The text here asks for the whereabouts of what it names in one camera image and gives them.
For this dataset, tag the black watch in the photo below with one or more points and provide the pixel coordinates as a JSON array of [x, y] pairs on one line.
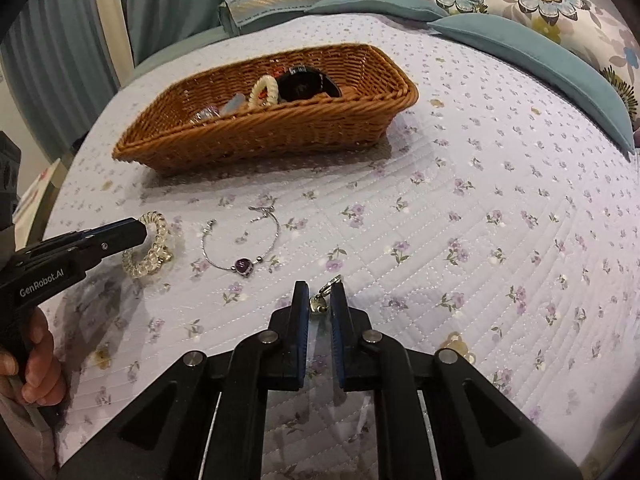
[[305, 87]]

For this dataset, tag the small teal pillow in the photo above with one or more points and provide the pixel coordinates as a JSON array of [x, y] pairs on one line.
[[380, 7]]

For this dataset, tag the person's left hand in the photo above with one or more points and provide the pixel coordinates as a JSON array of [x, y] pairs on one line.
[[42, 355]]

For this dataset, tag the silver crystal hair accessory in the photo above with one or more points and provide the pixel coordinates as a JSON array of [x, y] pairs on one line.
[[206, 114]]

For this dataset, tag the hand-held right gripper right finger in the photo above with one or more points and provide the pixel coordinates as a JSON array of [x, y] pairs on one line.
[[336, 355]]

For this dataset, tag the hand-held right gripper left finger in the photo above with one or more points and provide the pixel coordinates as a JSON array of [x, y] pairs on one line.
[[301, 345]]

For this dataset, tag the floral quilted bedspread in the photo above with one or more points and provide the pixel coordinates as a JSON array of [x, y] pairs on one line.
[[450, 210]]

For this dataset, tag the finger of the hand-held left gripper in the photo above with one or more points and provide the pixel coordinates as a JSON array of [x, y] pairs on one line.
[[115, 227], [120, 249]]

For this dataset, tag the large teal pillow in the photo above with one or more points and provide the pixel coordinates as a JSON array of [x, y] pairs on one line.
[[550, 60]]

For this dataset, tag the brown wicker basket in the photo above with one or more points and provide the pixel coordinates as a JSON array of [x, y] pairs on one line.
[[280, 125]]

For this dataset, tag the beige curtain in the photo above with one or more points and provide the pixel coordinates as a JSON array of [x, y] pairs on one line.
[[115, 0]]

